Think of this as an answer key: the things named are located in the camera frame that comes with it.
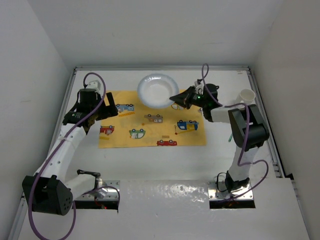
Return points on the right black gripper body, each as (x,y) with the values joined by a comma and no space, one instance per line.
(198,100)

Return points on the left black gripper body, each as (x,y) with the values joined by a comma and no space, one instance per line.
(102,112)

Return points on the yellow car print placemat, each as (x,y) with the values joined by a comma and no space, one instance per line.
(137,125)

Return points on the white round plate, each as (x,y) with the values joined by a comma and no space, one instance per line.
(155,90)

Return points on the white mug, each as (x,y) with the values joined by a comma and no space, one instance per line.
(246,96)

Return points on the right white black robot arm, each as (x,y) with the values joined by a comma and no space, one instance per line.
(248,127)

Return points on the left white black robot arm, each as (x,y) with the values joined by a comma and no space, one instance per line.
(48,191)

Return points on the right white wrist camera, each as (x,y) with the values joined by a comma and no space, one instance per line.
(199,86)

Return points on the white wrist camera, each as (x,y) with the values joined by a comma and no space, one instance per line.
(95,85)
(199,86)

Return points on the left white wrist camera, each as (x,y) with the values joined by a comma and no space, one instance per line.
(95,85)

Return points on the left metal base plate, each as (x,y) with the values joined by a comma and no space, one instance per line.
(107,190)

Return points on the metal base plate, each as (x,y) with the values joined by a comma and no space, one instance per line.
(217,191)
(107,190)

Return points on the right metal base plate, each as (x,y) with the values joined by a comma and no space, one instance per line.
(217,191)

